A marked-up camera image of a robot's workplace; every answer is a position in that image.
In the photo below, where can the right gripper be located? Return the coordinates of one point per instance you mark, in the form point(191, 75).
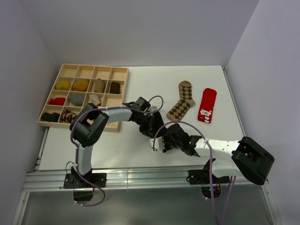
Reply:
point(165, 137)

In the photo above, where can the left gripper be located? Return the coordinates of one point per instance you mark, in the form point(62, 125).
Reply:
point(150, 129)

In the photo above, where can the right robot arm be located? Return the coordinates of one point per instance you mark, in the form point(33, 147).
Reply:
point(242, 158)

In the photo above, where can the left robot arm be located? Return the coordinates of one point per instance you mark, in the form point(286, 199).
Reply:
point(88, 126)

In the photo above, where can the flat brown argyle sock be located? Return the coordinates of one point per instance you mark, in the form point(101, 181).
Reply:
point(180, 109)

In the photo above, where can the flat red Santa sock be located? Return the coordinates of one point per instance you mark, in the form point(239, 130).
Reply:
point(207, 105)

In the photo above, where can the dark brown rolled sock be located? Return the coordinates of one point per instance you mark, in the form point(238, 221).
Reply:
point(115, 88)

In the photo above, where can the white red-tipped rolled sock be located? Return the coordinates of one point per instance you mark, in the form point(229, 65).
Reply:
point(95, 99)

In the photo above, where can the tan rolled sock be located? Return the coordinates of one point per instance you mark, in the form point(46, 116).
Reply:
point(100, 86)

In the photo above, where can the grey rolled sock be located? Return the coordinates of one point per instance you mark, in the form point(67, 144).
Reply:
point(76, 100)

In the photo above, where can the orange rolled sock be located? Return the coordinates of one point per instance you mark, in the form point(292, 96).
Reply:
point(81, 86)

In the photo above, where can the argyle rolled sock in tray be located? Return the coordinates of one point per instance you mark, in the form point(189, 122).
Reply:
point(68, 116)

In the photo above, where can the wooden compartment tray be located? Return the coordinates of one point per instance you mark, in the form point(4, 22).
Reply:
point(76, 73)

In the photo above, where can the red rolled sock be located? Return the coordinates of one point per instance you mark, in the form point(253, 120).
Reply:
point(57, 101)

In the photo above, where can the yellow rolled sock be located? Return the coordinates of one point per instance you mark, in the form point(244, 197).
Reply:
point(64, 85)

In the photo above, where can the black rolled sock in tray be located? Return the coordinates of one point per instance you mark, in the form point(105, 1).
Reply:
point(50, 117)

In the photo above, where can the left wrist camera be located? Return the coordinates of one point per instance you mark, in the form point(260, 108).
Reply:
point(152, 109)

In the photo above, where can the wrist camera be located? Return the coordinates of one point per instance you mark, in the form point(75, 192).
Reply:
point(152, 109)
point(157, 144)

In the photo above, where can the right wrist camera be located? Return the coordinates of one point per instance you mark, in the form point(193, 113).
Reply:
point(157, 144)

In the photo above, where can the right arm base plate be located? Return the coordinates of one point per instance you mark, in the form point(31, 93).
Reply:
point(199, 176)

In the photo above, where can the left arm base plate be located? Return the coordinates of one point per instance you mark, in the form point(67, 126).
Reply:
point(71, 181)

